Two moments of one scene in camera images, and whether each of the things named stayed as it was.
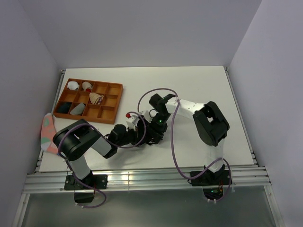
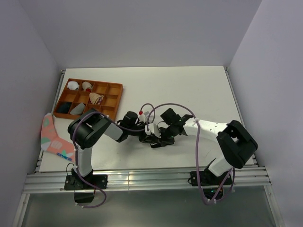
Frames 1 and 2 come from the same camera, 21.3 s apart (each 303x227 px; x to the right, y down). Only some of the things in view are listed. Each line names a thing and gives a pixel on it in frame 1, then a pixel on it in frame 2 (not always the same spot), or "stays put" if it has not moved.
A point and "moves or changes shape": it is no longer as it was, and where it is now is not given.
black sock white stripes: [154, 138] moves or changes shape
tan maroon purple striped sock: [95, 99] stays put
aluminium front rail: [252, 177] stays put
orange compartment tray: [96, 101] stays put
